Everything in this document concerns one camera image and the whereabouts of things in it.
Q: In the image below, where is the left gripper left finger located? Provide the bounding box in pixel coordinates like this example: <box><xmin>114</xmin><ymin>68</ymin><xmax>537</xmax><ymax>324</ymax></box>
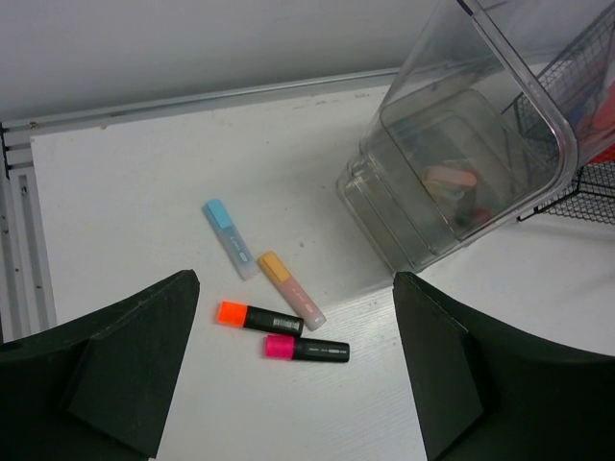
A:
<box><xmin>1</xmin><ymin>270</ymin><xmax>200</xmax><ymax>460</ymax></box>

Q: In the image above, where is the pink black highlighter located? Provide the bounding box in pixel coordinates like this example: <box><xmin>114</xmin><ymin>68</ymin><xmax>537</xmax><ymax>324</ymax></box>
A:
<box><xmin>264</xmin><ymin>335</ymin><xmax>351</xmax><ymax>363</ymax></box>

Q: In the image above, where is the black wire mesh rack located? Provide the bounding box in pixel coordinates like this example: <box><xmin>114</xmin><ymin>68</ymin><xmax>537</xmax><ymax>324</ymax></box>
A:
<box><xmin>498</xmin><ymin>1</ymin><xmax>614</xmax><ymax>224</ymax></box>

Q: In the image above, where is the orange cap clear marker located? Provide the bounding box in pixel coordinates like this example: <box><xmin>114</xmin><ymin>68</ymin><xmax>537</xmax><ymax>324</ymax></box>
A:
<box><xmin>258</xmin><ymin>252</ymin><xmax>327</xmax><ymax>331</ymax></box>

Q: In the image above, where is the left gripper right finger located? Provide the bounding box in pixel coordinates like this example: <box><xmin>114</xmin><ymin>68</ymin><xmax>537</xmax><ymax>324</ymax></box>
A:
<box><xmin>393</xmin><ymin>272</ymin><xmax>614</xmax><ymax>460</ymax></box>

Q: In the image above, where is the blue cap clear marker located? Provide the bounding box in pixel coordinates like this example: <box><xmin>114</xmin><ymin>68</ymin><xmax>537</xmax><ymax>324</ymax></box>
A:
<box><xmin>203</xmin><ymin>199</ymin><xmax>258</xmax><ymax>280</ymax></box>

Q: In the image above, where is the red folder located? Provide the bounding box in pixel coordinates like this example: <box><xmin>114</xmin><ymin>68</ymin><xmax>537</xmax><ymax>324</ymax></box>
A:
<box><xmin>576</xmin><ymin>47</ymin><xmax>615</xmax><ymax>167</ymax></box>

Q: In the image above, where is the orange black highlighter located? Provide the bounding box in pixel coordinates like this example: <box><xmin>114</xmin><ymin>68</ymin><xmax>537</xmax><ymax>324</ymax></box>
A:
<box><xmin>216</xmin><ymin>301</ymin><xmax>304</xmax><ymax>337</ymax></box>

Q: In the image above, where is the clear plastic drawer organizer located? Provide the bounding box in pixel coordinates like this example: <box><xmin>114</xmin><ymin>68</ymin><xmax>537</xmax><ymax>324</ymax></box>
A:
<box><xmin>337</xmin><ymin>1</ymin><xmax>578</xmax><ymax>273</ymax></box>

